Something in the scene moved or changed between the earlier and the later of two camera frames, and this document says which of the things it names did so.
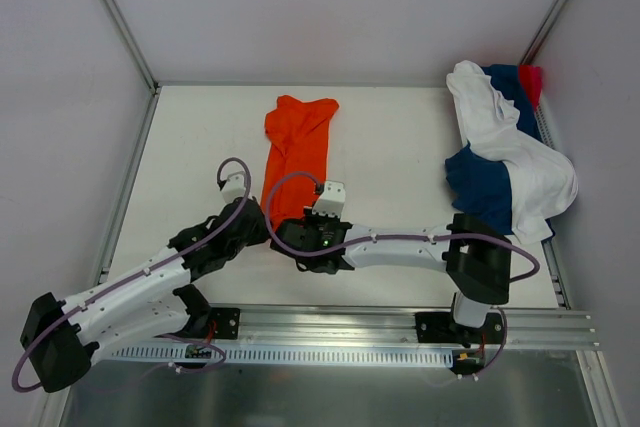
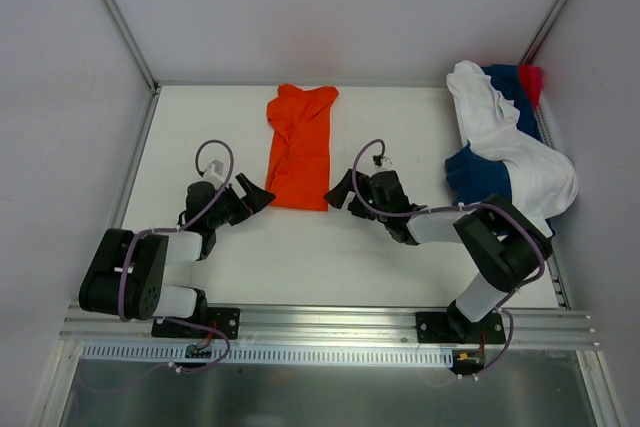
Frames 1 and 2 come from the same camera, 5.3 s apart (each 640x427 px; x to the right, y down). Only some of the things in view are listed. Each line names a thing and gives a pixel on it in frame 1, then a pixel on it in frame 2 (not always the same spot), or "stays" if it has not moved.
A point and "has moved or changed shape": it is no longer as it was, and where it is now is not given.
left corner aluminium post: (117, 16) stays
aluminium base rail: (392, 327) stays
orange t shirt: (297, 142) has moved or changed shape
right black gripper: (288, 233) → (359, 198)
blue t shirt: (478, 183) stays
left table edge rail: (118, 220) stays
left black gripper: (251, 217) → (240, 203)
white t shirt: (543, 181) stays
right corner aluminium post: (549, 23) stays
